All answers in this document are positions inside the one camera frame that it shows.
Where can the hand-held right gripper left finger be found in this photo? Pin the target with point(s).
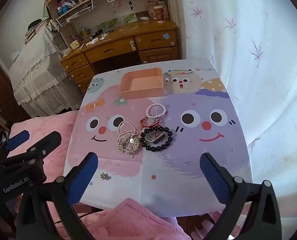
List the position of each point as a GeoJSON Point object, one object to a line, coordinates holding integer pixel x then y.
{"type": "Point", "coordinates": [83, 177]}

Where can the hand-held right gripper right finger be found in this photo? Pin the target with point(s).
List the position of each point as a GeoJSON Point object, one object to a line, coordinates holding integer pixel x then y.
{"type": "Point", "coordinates": [213, 177]}

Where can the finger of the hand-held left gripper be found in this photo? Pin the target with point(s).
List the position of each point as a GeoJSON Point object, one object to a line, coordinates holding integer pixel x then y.
{"type": "Point", "coordinates": [48, 141]}
{"type": "Point", "coordinates": [18, 138]}

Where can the gold wreath brooch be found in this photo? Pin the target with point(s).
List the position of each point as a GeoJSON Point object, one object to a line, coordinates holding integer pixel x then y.
{"type": "Point", "coordinates": [124, 148]}

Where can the round gold brooch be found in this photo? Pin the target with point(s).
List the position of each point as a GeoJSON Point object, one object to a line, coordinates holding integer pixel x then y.
{"type": "Point", "coordinates": [131, 141]}

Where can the pink plastic tray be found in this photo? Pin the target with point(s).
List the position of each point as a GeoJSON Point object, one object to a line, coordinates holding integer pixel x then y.
{"type": "Point", "coordinates": [138, 93]}

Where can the cartoon printed table mat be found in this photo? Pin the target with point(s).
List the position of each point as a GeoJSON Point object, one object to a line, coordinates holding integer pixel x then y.
{"type": "Point", "coordinates": [188, 180]}

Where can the pink blanket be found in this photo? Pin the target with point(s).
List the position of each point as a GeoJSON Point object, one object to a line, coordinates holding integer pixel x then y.
{"type": "Point", "coordinates": [138, 220]}

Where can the white lace cloth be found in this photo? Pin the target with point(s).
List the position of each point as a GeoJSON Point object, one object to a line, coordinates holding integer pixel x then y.
{"type": "Point", "coordinates": [38, 67]}

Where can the yellow mug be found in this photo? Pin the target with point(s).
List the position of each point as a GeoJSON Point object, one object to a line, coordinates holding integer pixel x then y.
{"type": "Point", "coordinates": [74, 45]}

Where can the wooden desk with drawers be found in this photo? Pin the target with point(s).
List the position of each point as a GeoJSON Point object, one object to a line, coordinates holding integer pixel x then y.
{"type": "Point", "coordinates": [118, 47]}

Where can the white leaf print curtain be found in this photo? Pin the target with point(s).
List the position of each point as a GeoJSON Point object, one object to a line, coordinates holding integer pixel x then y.
{"type": "Point", "coordinates": [263, 55]}

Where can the white tube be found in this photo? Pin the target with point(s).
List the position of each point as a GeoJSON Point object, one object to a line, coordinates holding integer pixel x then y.
{"type": "Point", "coordinates": [144, 18]}

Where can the red paper cup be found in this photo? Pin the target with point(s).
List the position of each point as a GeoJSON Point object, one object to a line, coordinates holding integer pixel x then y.
{"type": "Point", "coordinates": [159, 13]}

